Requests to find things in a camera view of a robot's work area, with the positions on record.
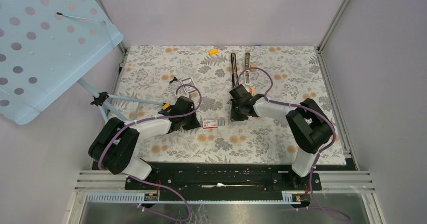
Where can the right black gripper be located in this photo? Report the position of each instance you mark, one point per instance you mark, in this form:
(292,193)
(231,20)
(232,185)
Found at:
(234,117)

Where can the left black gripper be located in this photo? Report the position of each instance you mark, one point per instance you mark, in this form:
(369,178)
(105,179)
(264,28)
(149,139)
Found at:
(195,124)

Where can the white beige stapler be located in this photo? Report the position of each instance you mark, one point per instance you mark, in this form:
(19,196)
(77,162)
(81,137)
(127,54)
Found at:
(246,68)

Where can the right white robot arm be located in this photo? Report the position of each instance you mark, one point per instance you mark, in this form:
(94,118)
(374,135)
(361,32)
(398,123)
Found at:
(309,125)

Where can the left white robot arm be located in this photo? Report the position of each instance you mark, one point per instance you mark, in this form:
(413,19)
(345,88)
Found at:
(114,146)

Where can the floral table mat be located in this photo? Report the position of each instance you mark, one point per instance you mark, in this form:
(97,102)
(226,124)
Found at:
(288,74)

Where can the blue yellow toy car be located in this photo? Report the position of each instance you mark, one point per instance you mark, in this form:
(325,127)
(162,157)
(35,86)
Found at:
(166,107)

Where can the yellow butterfly toy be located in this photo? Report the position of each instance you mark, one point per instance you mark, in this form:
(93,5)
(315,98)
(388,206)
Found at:
(250,90)

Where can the blue playing card box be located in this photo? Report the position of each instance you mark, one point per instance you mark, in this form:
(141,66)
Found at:
(188,84)

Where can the yellow small block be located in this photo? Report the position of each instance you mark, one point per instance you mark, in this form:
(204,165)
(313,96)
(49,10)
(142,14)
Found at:
(213,51)

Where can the blue perforated stand panel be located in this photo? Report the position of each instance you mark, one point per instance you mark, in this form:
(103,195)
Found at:
(46,47)

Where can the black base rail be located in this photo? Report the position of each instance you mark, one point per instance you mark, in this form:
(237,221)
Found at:
(223,182)

